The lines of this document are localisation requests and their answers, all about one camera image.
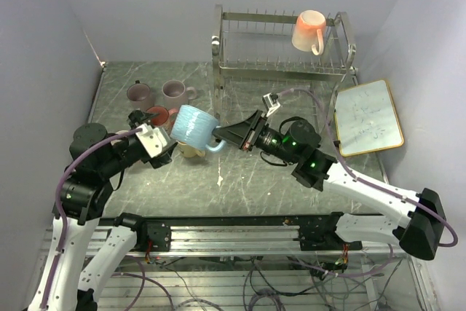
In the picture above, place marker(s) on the orange white mug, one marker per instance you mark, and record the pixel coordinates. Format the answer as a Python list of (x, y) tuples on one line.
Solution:
[(309, 31)]

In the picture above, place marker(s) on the cream yellow mug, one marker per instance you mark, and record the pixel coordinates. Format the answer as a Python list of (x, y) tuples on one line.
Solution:
[(188, 151)]

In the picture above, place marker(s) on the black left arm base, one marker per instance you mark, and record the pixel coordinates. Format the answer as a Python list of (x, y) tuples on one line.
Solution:
[(151, 234)]

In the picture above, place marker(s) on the light purple mug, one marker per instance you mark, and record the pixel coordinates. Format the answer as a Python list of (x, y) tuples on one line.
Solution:
[(176, 93)]

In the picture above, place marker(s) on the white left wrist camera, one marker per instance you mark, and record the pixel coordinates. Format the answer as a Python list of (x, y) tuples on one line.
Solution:
[(154, 140)]

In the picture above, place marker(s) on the dark mauve mug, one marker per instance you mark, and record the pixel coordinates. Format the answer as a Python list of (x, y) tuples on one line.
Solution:
[(140, 96)]

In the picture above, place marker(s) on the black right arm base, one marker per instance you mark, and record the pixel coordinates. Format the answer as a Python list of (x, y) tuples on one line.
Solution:
[(318, 233)]

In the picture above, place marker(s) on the blue mug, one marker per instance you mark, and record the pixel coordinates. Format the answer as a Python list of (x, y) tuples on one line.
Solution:
[(195, 128)]

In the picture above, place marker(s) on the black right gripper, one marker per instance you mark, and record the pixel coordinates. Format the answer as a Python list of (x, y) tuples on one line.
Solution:
[(245, 133)]

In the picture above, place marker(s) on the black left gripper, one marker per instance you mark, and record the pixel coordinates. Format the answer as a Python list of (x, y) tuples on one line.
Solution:
[(137, 117)]

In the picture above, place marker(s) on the whiteboard with yellow frame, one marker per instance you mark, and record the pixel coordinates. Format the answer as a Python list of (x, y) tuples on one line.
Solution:
[(366, 119)]

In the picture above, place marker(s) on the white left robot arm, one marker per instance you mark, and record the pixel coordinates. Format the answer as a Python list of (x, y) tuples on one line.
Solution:
[(67, 282)]

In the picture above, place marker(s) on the aluminium mounting rail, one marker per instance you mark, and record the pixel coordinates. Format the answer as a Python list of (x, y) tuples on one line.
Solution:
[(237, 241)]

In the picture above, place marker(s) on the red mug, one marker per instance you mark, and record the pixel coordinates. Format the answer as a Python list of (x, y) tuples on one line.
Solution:
[(163, 117)]

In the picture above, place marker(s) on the metal two-tier dish rack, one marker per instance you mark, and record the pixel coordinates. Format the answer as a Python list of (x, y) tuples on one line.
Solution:
[(257, 46)]

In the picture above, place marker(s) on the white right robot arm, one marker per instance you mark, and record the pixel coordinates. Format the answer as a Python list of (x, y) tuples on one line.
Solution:
[(412, 220)]

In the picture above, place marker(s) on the wire shelf with cables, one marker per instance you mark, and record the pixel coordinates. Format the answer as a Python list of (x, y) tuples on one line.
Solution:
[(194, 284)]

